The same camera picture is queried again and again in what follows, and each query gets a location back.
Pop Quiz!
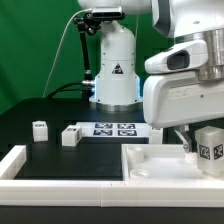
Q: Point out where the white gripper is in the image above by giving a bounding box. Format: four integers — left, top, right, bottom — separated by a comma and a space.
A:
143, 71, 224, 153

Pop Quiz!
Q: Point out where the white square tabletop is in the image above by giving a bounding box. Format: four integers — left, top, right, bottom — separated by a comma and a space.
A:
122, 144, 224, 181

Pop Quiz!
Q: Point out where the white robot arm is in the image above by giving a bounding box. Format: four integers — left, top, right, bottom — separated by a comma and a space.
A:
78, 0, 224, 129

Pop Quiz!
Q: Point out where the white U-shaped fence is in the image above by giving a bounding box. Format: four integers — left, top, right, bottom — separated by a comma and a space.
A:
0, 145, 224, 207

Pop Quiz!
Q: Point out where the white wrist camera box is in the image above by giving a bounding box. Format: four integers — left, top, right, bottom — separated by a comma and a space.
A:
145, 40, 208, 74

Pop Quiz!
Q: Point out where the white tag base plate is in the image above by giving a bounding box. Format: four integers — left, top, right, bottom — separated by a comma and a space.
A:
77, 122, 151, 138

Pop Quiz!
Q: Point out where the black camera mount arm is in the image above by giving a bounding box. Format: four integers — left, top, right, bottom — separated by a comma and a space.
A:
73, 13, 100, 96

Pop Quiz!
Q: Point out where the black cable bundle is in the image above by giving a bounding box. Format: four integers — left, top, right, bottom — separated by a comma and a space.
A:
46, 82, 85, 100

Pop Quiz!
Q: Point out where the grey camera on mount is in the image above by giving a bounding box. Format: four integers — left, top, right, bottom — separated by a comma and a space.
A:
91, 6, 122, 18

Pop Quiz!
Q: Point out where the white camera cable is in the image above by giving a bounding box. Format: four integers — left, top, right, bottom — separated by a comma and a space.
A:
41, 8, 93, 98

